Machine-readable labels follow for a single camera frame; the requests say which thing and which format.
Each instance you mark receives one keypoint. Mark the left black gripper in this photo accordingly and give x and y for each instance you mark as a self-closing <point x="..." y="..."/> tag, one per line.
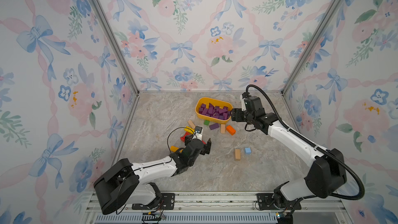
<point x="201" y="144"/>

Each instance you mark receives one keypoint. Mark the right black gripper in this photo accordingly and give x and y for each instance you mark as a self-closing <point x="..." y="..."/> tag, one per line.
<point x="241" y="115"/>

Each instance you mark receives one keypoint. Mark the purple long brick top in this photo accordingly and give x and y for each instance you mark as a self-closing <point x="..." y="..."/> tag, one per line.
<point x="214" y="126"/>

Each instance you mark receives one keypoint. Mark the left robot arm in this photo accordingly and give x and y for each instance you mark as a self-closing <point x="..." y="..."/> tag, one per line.
<point x="132" y="183"/>

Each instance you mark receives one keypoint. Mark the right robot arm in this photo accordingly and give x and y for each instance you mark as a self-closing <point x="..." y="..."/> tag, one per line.
<point x="327" y="169"/>

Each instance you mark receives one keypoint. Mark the yellow plastic storage bin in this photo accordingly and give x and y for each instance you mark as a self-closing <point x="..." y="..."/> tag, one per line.
<point x="204" y="104"/>

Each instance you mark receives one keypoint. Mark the orange brick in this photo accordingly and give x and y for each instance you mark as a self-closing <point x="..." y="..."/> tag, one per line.
<point x="230" y="130"/>

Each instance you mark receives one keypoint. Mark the natural wood brick top centre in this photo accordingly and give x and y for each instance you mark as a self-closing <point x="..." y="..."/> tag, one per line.
<point x="223" y="128"/>

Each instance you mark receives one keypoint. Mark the natural wood brick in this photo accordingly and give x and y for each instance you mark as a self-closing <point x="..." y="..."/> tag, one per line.
<point x="237" y="154"/>
<point x="191" y="124"/>
<point x="223" y="128"/>

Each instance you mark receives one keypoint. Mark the natural wood brick top left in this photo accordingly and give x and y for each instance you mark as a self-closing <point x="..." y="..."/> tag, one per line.
<point x="191" y="124"/>

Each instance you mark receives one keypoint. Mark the red bridge brick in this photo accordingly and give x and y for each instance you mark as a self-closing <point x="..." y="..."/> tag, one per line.
<point x="184" y="137"/>

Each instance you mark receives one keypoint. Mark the yellow long brick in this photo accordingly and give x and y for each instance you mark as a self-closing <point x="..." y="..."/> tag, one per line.
<point x="188" y="129"/>

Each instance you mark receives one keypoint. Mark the natural wood brick right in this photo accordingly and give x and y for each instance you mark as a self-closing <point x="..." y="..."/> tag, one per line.
<point x="237" y="154"/>

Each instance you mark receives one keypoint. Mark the orange-yellow brick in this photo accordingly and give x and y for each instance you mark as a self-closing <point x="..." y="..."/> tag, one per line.
<point x="173" y="149"/>

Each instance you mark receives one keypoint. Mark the light blue cube brick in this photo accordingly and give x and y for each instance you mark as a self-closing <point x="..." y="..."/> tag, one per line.
<point x="247" y="150"/>

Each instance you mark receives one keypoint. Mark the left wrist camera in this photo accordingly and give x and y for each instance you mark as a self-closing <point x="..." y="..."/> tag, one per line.
<point x="197" y="133"/>

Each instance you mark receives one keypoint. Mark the aluminium mounting rail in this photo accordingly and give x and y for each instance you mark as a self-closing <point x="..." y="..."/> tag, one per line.
<point x="221" y="207"/>

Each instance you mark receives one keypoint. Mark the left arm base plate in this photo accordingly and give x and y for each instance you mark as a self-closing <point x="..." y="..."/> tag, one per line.
<point x="164" y="202"/>

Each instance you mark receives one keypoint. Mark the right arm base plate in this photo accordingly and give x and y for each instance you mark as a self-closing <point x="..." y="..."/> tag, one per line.
<point x="268" y="201"/>

